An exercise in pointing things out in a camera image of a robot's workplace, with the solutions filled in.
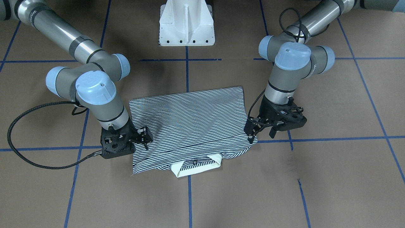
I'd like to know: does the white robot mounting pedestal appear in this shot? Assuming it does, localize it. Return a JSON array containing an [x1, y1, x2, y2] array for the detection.
[[158, 0, 215, 47]]

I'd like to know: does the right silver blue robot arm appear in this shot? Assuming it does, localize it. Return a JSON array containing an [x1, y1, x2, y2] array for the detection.
[[1, 0, 156, 155]]

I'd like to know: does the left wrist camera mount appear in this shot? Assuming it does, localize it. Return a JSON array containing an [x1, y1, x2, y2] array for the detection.
[[275, 97, 308, 131]]

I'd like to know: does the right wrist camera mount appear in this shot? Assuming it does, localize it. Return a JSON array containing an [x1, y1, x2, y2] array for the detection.
[[100, 127, 135, 159]]

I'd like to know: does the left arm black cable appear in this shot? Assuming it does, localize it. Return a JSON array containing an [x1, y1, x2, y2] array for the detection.
[[247, 8, 329, 122]]

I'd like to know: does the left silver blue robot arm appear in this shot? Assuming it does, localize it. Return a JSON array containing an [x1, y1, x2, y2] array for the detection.
[[244, 0, 404, 143]]

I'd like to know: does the striped polo shirt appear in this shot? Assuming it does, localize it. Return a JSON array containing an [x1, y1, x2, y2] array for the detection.
[[129, 86, 258, 177]]

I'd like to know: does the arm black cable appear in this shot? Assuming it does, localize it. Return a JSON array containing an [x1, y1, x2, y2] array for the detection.
[[247, 8, 329, 122], [7, 101, 103, 170]]

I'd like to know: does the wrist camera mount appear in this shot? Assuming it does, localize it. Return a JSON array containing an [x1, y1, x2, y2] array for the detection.
[[275, 97, 308, 131], [100, 127, 135, 159]]

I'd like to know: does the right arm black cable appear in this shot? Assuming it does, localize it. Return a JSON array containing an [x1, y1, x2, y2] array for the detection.
[[7, 101, 103, 170]]

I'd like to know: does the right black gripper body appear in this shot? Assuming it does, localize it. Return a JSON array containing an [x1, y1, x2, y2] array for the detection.
[[125, 122, 143, 144]]

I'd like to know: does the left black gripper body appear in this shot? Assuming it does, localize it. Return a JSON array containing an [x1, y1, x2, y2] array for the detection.
[[253, 97, 285, 132]]

